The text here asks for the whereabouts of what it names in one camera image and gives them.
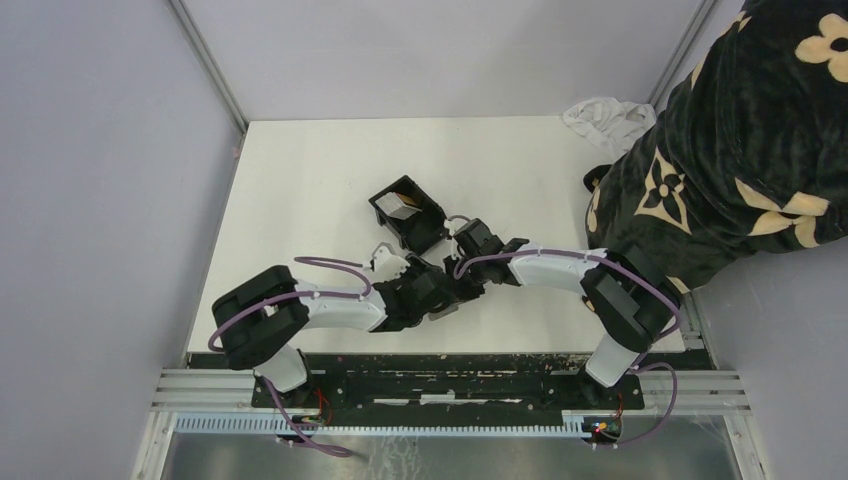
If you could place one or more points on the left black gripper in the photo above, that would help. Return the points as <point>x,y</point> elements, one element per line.
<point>417,268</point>

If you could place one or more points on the black floral plush blanket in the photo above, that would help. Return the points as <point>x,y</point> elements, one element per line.
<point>749,155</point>

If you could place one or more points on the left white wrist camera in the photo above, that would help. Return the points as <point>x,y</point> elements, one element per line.
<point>385,261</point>

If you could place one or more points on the white crumpled cloth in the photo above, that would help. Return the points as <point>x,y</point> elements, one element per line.
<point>610,125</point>

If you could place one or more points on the stack of credit cards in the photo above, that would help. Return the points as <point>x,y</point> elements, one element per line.
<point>397,206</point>

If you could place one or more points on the grey slotted cable duct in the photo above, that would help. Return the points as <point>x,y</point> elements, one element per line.
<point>274,424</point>

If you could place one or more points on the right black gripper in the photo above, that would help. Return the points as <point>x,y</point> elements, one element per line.
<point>474,292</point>

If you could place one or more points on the grey leather card holder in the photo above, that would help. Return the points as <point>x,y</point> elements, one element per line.
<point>442,311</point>

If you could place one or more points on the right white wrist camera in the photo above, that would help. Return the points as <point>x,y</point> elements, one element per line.
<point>453,224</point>

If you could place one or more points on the aluminium frame rail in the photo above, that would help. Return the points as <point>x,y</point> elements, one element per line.
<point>696,391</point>

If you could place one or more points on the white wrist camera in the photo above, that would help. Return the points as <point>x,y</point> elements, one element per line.
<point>453,224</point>
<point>385,261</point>

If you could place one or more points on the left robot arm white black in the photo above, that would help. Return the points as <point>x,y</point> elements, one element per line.
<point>256,321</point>

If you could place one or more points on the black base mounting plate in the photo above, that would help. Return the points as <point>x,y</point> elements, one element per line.
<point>451,414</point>

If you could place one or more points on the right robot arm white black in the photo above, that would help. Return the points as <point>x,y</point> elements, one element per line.
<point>634,302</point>

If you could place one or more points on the black plastic card box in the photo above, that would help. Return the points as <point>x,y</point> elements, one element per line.
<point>421,232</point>

